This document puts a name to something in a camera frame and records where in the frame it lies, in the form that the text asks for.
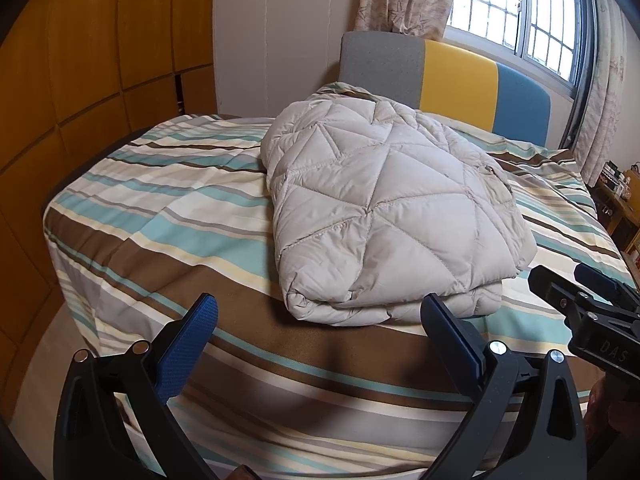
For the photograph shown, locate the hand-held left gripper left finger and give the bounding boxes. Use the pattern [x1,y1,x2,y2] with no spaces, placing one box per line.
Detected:
[54,292,221,480]

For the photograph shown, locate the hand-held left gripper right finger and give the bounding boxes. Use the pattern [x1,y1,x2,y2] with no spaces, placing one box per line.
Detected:
[420,294,588,480]

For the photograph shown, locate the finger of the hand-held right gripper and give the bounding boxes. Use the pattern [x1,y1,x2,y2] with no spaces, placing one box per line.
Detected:
[588,262,640,312]
[528,264,594,332]

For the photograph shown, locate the beige quilted down jacket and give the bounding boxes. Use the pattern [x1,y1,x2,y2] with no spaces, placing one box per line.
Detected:
[260,87,538,326]

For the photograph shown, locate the person's right hand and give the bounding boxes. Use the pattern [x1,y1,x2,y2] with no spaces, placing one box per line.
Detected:
[584,377,619,454]

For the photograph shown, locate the cluttered wooden desk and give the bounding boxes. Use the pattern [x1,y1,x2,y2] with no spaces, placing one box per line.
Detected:
[589,160,640,266]

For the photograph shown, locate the striped bed cover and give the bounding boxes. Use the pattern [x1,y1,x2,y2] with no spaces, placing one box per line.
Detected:
[42,81,640,480]

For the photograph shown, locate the grey yellow blue headboard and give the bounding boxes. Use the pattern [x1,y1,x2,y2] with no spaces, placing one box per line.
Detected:
[338,31,552,150]

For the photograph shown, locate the wooden wardrobe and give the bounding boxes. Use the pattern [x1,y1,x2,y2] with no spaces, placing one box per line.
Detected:
[0,0,217,361]

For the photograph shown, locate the barred window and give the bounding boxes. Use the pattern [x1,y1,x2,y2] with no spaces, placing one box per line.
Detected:
[442,0,598,98]

